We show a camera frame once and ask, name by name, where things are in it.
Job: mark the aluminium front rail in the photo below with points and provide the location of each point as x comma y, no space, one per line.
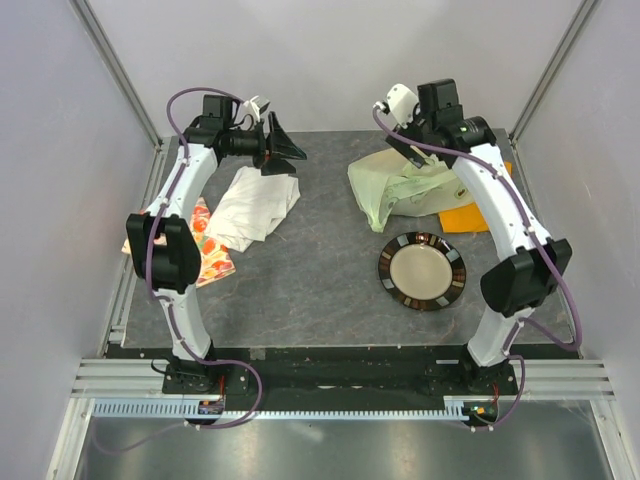
544,379

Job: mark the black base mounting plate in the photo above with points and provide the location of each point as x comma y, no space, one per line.
428,370

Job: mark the aluminium frame post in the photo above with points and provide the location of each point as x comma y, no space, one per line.
109,56
569,39

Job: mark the dark rimmed ceramic plate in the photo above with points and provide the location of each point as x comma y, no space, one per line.
422,271

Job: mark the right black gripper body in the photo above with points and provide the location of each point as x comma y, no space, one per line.
418,130

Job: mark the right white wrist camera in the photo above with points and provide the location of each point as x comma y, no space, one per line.
399,102

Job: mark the orange floral cloth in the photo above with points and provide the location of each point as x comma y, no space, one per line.
210,250

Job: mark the right aluminium frame post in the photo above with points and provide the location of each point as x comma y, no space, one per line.
569,39

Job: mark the grey slotted cable duct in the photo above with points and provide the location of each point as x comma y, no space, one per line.
323,405

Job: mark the left aluminium frame post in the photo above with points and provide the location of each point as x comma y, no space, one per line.
109,56

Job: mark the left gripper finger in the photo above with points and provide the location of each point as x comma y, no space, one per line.
280,145
276,166

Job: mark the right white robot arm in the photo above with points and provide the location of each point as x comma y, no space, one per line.
531,263

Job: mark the orange folded cloth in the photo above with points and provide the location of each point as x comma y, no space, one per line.
456,208

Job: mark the white crumpled cloth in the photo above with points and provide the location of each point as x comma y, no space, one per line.
252,208

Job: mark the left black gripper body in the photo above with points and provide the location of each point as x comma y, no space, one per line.
249,143

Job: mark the light green plastic bag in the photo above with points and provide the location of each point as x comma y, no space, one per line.
385,183

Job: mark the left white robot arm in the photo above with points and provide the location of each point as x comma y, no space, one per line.
197,160

